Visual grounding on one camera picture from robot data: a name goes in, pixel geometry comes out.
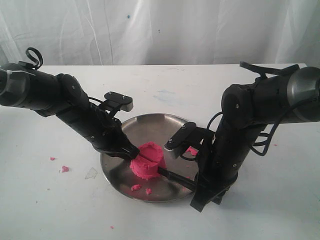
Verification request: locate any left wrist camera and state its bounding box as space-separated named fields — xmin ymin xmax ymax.
xmin=102 ymin=91 xmax=133 ymax=112

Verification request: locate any large pink dough crumb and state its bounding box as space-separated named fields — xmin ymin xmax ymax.
xmin=61 ymin=165 xmax=71 ymax=173

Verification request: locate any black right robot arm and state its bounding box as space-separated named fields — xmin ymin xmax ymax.
xmin=190 ymin=62 xmax=320 ymax=212

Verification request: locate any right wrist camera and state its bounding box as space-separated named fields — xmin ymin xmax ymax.
xmin=164 ymin=122 xmax=197 ymax=159

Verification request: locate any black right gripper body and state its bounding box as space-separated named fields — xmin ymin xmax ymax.
xmin=194 ymin=117 xmax=260 ymax=198

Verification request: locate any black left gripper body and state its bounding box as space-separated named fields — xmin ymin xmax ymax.
xmin=56 ymin=102 xmax=130 ymax=154

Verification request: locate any round steel plate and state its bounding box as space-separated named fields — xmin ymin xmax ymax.
xmin=100 ymin=113 xmax=198 ymax=203

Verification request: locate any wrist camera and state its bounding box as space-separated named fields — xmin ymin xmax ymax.
xmin=164 ymin=122 xmax=197 ymax=159
xmin=102 ymin=91 xmax=133 ymax=112

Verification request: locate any pink clay lump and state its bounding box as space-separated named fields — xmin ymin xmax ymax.
xmin=129 ymin=141 xmax=167 ymax=180

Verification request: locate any clear tape scrap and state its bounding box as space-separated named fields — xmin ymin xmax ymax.
xmin=84 ymin=167 xmax=98 ymax=180

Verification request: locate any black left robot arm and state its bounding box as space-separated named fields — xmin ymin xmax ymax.
xmin=0 ymin=47 xmax=140 ymax=160

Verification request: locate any black knife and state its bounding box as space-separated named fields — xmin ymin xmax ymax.
xmin=157 ymin=167 xmax=196 ymax=192

